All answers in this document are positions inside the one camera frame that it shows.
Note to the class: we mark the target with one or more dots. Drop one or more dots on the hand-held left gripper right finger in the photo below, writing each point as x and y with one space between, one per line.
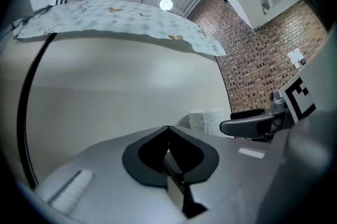
237 165

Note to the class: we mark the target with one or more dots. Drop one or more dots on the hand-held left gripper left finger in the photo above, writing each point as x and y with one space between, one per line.
105 165

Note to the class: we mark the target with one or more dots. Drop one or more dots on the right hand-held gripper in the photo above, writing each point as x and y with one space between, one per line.
297 99

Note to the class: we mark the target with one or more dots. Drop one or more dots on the white toilet paper roll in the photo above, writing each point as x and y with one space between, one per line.
205 120

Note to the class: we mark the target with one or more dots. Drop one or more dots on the black table joint strip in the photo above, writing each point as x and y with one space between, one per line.
22 102

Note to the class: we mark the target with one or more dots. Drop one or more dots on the round ceiling lamp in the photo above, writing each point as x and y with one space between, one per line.
166 4

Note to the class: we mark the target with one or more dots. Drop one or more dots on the cartoon print checked cloth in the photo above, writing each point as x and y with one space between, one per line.
118 20

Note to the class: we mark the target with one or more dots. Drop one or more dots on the white paper note on wall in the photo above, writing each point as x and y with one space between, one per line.
295 56

